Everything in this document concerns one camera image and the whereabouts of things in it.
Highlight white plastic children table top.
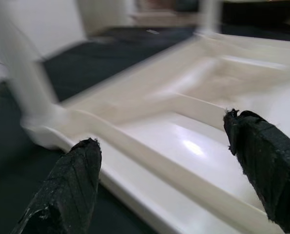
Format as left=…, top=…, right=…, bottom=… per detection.
left=25, top=31, right=290, bottom=234

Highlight beige cloth-covered bench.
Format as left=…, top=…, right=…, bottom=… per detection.
left=130, top=11, right=204, bottom=26

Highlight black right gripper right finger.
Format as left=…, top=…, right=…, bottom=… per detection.
left=222, top=108, right=290, bottom=234

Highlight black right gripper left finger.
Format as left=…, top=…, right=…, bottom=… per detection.
left=12, top=137, right=103, bottom=234

